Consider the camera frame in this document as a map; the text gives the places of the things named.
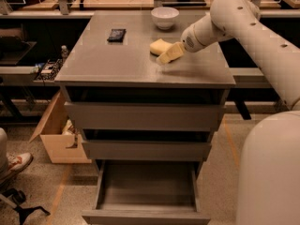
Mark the white bowl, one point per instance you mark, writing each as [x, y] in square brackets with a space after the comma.
[164, 17]

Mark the grey top drawer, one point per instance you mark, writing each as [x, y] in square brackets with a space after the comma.
[164, 117]

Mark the open cardboard box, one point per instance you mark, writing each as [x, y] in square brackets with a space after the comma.
[62, 143]

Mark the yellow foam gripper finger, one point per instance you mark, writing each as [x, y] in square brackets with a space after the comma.
[177, 46]
[170, 55]

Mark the dark blue snack packet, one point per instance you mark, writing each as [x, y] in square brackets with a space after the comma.
[116, 35]

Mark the white red sneaker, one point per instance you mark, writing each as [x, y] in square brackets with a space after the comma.
[18, 163]

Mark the small plastic bottle left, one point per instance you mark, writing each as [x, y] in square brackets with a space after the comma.
[64, 53]

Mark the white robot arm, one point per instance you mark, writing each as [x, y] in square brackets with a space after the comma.
[269, 175]

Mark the grey trouser leg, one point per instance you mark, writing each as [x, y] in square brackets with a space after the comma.
[3, 153]

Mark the yellow sponge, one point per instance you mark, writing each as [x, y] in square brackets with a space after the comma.
[159, 46]

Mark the grey drawer cabinet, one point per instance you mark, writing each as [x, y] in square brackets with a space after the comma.
[98, 71]

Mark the grey open bottom drawer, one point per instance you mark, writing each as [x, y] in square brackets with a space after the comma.
[146, 193]

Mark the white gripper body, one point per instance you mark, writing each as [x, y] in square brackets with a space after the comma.
[188, 41]

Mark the black patterned tray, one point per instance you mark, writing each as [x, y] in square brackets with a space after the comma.
[49, 70]

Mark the grey middle drawer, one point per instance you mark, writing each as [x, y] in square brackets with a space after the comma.
[151, 151]

